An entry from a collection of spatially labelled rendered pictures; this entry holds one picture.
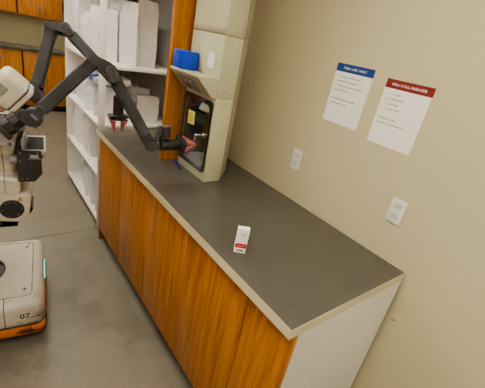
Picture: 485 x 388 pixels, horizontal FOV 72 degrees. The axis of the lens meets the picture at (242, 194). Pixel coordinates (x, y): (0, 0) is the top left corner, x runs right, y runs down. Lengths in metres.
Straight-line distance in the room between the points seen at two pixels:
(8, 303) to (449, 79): 2.26
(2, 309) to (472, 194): 2.19
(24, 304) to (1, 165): 0.72
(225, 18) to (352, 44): 0.61
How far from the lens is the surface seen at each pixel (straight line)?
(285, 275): 1.32
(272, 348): 1.27
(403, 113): 1.60
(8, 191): 2.01
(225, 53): 1.78
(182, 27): 2.07
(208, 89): 1.76
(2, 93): 1.86
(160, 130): 1.77
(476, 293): 1.59
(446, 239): 1.57
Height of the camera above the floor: 1.70
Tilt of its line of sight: 24 degrees down
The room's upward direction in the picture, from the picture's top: 12 degrees clockwise
